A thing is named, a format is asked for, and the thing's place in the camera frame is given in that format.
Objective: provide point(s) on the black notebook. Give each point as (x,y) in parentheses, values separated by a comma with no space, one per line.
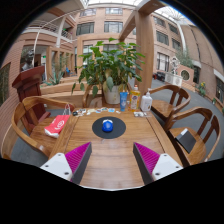
(186,140)

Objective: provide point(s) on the green plant in white pot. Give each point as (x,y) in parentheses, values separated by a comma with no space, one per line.
(110,66)

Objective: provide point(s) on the wooden armchair with curved back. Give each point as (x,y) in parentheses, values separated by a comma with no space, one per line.
(196,111)
(40,100)
(163,108)
(86,96)

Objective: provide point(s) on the yellow liquid soap bottle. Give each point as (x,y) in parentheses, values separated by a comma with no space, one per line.
(135,100)

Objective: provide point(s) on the dark red wooden pedestal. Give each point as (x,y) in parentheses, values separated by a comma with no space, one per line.
(28,85)

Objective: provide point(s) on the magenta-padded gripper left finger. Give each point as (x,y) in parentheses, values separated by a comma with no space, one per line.
(60,165)

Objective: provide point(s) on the white statue on plinth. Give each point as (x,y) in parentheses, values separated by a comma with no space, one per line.
(173,78)

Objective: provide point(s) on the red and white bag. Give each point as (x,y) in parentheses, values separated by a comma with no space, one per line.
(57,125)

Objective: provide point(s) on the small white packet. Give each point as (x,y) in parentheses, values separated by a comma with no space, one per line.
(140,114)

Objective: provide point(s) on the spiky agave plant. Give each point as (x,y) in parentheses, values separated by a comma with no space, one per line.
(55,77)

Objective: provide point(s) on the small blue sticker card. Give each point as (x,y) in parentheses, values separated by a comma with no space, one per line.
(111,110)

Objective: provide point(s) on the black round mouse pad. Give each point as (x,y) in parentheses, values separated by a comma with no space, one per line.
(119,128)

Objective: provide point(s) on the blue and white computer mouse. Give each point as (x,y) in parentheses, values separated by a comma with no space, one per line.
(107,126)

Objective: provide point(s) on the black key fob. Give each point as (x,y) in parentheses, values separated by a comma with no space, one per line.
(75,113)

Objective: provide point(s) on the yellow flowering plant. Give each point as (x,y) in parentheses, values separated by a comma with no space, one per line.
(202,89)

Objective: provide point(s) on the blue tube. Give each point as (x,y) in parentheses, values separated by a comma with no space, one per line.
(123,101)

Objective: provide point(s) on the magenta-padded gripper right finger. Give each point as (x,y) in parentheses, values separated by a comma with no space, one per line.
(163,165)

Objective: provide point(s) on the white pump bottle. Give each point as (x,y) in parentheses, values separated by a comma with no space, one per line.
(146,103)

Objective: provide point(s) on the dark bust statue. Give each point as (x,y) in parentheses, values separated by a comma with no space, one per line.
(28,60)

